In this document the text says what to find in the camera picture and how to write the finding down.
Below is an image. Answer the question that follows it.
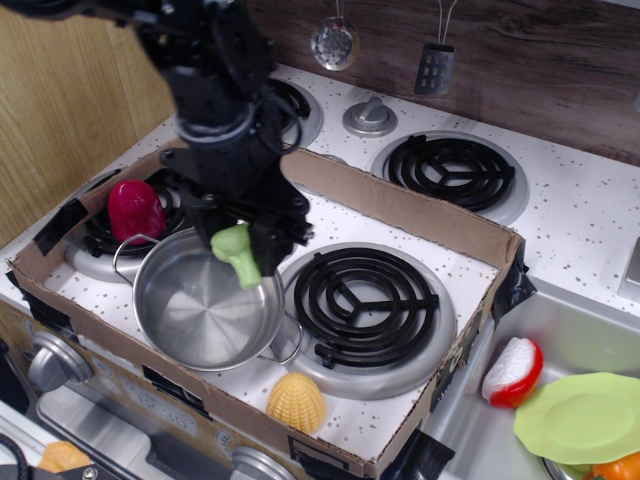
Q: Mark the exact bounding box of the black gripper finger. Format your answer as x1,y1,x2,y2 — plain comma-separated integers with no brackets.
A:
249,218,311,277
182,192,231,251

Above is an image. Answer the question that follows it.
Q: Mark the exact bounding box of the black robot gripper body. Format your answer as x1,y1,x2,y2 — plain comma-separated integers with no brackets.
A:
161,107,309,226

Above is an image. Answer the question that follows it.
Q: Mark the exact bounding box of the green toy broccoli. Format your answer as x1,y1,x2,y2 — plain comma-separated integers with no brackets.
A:
210,223,262,289

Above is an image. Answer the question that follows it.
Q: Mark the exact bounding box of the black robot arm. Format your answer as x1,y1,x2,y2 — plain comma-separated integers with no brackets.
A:
8,1,312,277

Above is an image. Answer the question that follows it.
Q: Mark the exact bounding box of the stainless steel pot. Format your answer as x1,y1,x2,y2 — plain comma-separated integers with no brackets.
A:
128,229,287,372

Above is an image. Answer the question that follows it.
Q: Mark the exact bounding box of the red toy pepper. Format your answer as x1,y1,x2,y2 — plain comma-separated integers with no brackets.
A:
107,180,167,241

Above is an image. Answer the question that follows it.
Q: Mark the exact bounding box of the back left black burner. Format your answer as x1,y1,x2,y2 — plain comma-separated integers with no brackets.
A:
269,79,311,146

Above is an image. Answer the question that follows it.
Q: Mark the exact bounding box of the black burner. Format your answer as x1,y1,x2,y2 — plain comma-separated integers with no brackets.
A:
385,134,516,212
75,169,191,258
293,247,440,369
269,79,311,146

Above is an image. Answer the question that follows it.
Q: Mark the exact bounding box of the front left black burner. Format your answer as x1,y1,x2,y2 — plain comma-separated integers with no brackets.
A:
75,169,191,258

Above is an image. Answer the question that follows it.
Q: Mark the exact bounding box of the front right black burner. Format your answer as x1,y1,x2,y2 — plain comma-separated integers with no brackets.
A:
293,247,440,369

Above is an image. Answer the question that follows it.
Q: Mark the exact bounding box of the silver back stove knob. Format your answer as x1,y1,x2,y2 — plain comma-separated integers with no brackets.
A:
342,97,398,138

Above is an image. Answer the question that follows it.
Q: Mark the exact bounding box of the silver stove knob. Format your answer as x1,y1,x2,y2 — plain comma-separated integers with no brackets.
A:
229,446,296,480
342,97,398,138
28,331,93,393

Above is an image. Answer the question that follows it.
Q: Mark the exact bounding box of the silver slotted spoon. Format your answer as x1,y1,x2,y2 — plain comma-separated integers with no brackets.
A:
310,0,360,72

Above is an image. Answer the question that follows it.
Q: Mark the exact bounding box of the yellow toy corn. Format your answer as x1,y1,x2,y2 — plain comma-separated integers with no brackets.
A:
266,372,327,434

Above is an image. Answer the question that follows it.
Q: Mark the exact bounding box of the cardboard fence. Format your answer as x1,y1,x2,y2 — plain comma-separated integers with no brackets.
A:
3,151,527,479

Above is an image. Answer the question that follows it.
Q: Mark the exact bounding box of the back right black burner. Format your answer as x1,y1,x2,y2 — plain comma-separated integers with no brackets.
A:
385,134,516,212

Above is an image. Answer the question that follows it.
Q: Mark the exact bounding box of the left silver stove knob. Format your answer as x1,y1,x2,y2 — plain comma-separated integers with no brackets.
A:
28,331,93,393

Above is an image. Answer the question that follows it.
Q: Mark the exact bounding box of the grey toy spatula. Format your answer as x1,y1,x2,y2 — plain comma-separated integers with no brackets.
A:
413,1,457,96

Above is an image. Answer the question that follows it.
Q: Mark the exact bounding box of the middle silver stove knob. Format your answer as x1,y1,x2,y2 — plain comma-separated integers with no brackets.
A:
229,446,296,480

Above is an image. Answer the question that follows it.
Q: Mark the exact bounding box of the red white toy food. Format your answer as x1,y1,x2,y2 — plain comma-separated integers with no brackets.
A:
481,337,544,409

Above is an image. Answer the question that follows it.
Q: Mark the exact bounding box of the orange toy at bottom left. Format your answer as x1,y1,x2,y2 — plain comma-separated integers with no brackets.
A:
38,441,91,473

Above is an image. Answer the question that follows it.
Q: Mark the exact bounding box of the green plastic plate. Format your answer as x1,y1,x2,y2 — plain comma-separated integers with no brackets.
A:
514,373,639,465

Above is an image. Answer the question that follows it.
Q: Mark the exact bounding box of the orange toy vegetable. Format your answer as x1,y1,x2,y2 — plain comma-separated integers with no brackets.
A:
592,452,640,480

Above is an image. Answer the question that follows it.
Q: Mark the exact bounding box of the silver oven door handle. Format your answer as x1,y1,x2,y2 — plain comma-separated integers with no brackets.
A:
36,387,169,479

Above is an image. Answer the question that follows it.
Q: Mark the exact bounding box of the black cable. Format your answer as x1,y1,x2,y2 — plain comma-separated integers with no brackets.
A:
0,432,29,480

